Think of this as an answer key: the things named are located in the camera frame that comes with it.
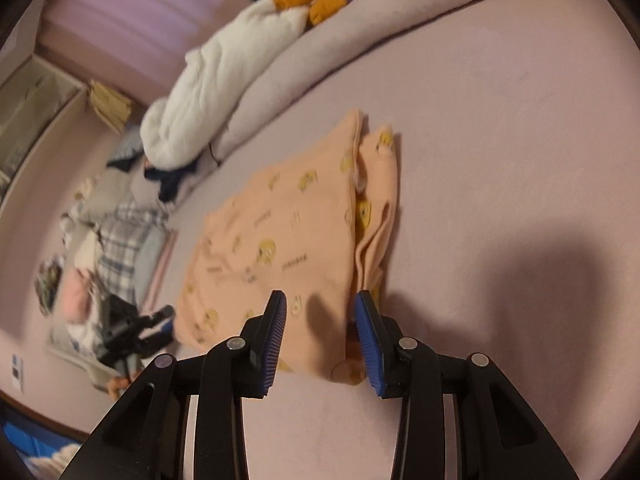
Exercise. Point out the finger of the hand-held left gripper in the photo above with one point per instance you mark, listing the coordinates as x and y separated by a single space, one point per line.
157 337
159 317

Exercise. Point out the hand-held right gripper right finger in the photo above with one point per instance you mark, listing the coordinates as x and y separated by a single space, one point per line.
372 350

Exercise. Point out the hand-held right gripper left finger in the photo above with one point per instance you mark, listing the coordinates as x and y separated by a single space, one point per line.
272 345

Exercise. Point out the peach printed long-sleeve shirt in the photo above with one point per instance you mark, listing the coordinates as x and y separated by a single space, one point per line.
290 240

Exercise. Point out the folded pink cloth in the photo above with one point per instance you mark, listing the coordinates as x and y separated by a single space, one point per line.
162 270

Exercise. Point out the folded grey-blue cloth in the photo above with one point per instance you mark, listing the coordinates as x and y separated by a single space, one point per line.
150 265

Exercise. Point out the rolled pink cloth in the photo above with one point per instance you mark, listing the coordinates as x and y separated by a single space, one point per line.
77 295

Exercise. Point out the grey plaid blanket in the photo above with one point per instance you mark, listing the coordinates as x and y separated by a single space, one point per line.
125 240

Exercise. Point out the floral patterned cloth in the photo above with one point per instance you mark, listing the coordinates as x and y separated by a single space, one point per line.
49 280

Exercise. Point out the small white plush toy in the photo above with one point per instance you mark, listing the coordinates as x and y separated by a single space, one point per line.
70 227

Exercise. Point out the beige grey pillow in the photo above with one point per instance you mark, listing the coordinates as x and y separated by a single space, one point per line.
107 197

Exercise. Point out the dark navy garment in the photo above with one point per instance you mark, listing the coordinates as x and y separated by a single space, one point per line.
167 180

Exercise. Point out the striped grey pillow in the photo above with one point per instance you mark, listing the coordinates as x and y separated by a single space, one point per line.
127 147

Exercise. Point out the yellow pleated curtain tassel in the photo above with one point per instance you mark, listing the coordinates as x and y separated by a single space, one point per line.
111 105

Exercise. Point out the white plush goose toy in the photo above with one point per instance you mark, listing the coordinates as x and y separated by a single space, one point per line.
215 85

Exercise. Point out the beige headboard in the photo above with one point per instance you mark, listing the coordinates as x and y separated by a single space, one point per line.
35 110

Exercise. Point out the lilac rolled quilt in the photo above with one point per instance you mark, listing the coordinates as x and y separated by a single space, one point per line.
360 45

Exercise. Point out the white wall socket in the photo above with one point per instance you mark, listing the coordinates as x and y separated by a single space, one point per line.
17 372

